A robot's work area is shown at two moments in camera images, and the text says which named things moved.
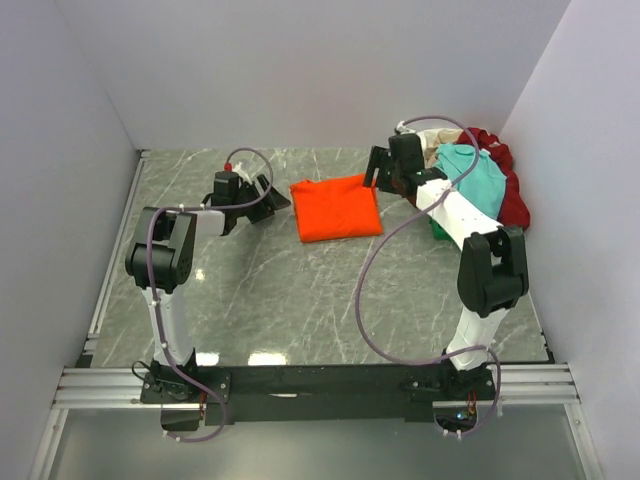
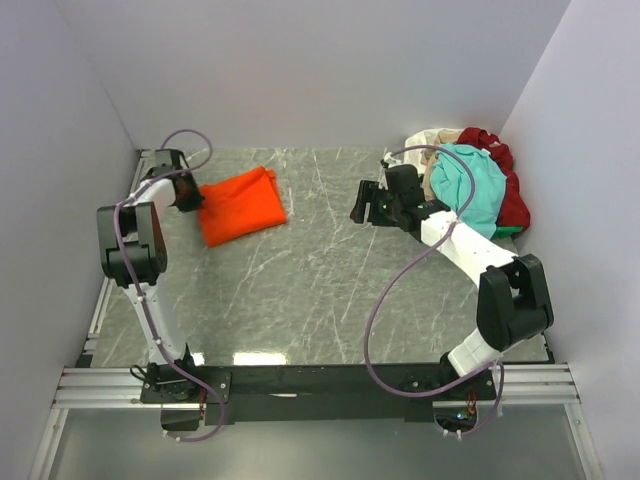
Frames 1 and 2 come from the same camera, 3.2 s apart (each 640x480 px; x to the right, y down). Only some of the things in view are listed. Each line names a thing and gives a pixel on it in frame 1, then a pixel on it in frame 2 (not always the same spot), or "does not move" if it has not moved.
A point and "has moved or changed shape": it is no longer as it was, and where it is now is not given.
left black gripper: x=256 y=206 -> x=189 y=195
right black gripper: x=385 y=173 -> x=373 y=206
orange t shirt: x=336 y=209 has moved or changed shape
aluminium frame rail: x=84 y=387 does not move
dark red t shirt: x=514 y=210 does not move
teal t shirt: x=484 y=186 does not move
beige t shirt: x=443 y=136 does not move
